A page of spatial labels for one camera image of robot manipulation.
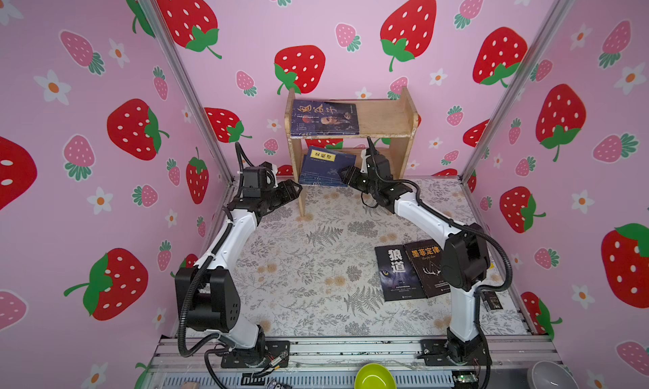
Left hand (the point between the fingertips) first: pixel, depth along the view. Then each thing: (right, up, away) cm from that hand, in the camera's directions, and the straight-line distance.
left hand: (297, 189), depth 85 cm
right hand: (+13, +5, +1) cm, 14 cm away
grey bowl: (+71, -51, -19) cm, 90 cm away
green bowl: (+24, -54, -15) cm, 61 cm away
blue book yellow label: (+8, +8, +3) cm, 12 cm away
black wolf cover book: (+36, -33, +2) cm, 48 cm away
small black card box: (+65, -37, -3) cm, 75 cm away
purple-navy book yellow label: (+8, +8, +4) cm, 12 cm away
